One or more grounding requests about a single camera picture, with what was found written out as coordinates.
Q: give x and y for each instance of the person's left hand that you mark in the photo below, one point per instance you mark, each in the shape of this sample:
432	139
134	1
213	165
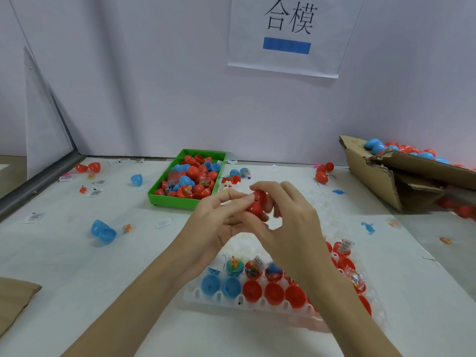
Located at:
208	234

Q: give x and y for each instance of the blue egg shell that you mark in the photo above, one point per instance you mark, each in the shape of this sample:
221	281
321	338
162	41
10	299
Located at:
104	231

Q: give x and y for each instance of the white paper sign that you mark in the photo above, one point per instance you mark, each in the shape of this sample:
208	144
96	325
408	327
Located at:
327	37

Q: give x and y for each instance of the small orange toy piece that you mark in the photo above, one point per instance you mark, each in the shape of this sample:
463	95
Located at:
127	228

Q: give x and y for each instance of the pile of finished eggs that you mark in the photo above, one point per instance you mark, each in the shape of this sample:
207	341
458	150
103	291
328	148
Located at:
422	152

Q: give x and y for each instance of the small white packet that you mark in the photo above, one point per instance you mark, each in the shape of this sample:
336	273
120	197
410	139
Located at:
33	217

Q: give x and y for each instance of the person's left forearm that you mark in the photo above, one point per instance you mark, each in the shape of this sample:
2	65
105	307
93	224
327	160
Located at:
126	312

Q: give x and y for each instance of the person's right hand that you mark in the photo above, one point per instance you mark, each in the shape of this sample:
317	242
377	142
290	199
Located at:
294	234

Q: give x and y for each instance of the flat brown cardboard sheet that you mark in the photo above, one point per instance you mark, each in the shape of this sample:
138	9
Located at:
15	301

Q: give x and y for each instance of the person's right forearm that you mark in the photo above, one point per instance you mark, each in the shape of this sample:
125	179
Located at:
353	319

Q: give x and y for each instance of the clear plastic egg tray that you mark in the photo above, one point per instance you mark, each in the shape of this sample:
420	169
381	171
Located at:
368	249

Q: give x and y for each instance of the cardboard box of capsules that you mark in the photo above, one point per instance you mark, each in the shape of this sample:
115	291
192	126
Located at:
370	173

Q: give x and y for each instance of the green plastic tray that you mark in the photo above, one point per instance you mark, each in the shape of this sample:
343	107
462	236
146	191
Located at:
152	201

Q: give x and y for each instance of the grey metal rail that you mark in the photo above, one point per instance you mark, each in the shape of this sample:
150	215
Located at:
37	188

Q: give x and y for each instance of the clear triangular panel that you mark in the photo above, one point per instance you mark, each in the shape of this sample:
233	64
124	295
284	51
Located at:
46	122

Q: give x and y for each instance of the small blue toy piece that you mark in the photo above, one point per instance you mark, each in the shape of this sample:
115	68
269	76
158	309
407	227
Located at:
368	228

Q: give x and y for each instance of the single blue egg half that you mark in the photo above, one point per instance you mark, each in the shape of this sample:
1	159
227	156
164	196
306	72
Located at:
137	179

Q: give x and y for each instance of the small capsule cluster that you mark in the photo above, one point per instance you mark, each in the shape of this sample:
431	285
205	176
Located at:
236	174

